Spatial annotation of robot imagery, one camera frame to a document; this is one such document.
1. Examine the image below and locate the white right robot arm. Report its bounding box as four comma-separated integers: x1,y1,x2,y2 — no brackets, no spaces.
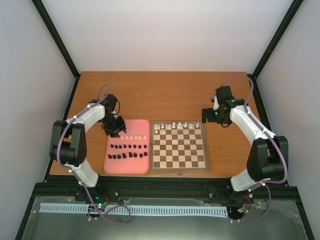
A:
202,85,289,200

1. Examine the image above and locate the pink plastic tray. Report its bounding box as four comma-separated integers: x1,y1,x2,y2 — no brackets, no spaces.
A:
104,119,151,175

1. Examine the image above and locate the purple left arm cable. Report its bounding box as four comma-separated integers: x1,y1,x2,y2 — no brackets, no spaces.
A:
57,83,131,225

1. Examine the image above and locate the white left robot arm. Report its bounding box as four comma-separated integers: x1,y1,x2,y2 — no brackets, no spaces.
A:
49,94,127,202

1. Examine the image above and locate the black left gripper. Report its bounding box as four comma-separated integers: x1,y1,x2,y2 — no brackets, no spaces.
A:
100,115,127,138

